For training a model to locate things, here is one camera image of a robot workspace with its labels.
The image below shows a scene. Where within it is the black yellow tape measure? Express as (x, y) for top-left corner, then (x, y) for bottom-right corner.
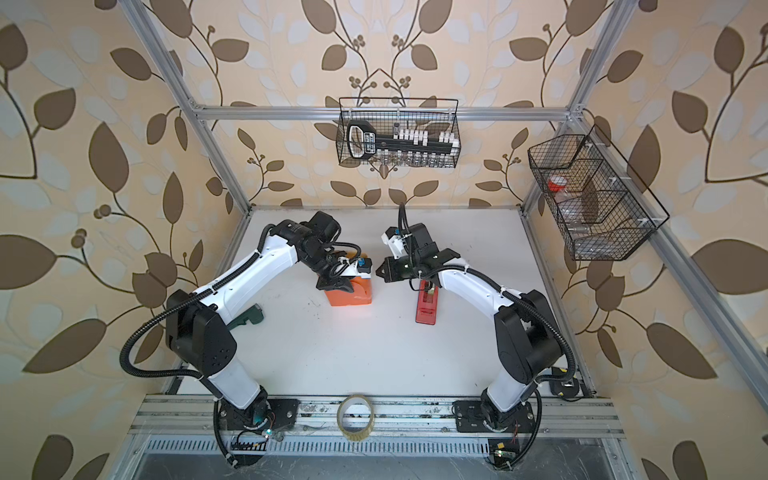
(550, 378), (581, 402)

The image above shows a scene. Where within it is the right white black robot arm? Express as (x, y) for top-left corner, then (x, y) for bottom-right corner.
(376, 204), (577, 471)

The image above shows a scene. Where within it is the back black wire basket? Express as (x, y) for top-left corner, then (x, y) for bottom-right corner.
(335, 95), (462, 169)

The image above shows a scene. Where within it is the yellow orange wrapping paper sheet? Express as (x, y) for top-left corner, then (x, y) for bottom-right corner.
(325, 277), (373, 307)

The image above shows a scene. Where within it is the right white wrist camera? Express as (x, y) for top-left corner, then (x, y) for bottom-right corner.
(382, 227), (408, 259)

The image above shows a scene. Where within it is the red tape dispenser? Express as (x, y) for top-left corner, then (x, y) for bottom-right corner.
(415, 280), (439, 326)

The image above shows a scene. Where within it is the black socket set rail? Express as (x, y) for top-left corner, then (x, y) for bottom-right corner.
(340, 120), (461, 160)

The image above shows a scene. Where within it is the side black wire basket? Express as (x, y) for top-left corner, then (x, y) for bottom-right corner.
(527, 125), (670, 261)

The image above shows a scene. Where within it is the clear tape roll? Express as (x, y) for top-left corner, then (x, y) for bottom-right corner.
(336, 394), (375, 442)

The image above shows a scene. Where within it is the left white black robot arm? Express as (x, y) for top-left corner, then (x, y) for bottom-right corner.
(119, 211), (372, 469)

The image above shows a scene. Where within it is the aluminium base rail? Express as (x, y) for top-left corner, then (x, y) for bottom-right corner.
(129, 395), (626, 439)

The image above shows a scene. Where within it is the green utility knife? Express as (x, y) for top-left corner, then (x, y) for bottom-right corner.
(227, 304), (265, 330)

